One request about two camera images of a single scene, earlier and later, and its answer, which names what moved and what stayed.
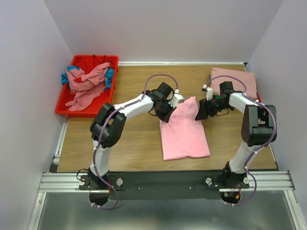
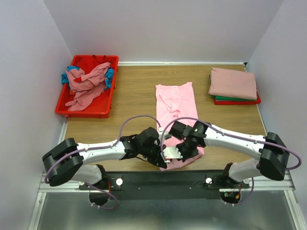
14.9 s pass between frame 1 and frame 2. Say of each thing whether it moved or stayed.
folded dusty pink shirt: stayed
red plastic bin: stayed
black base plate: stayed
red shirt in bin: stayed
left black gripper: moved
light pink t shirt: moved
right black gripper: moved
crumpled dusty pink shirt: stayed
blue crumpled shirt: stayed
